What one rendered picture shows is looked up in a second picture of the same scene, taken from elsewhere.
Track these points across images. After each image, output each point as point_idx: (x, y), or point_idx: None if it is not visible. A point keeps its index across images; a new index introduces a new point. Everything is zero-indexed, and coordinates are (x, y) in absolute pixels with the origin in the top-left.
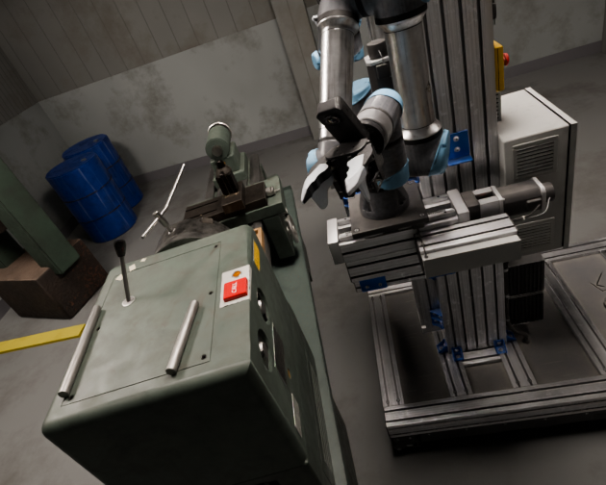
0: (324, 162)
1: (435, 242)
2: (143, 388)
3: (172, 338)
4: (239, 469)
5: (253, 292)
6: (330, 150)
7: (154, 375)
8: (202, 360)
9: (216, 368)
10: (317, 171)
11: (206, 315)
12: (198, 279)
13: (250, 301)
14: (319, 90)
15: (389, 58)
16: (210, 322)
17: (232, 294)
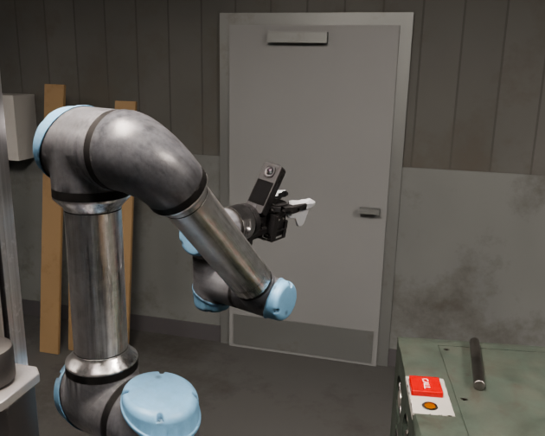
0: (289, 203)
1: None
2: (501, 345)
3: (494, 370)
4: None
5: (407, 400)
6: (280, 204)
7: (496, 350)
8: (446, 347)
9: (428, 340)
10: (297, 201)
11: (458, 378)
12: (495, 421)
13: (405, 378)
14: (244, 238)
15: (121, 245)
16: (450, 370)
17: (426, 377)
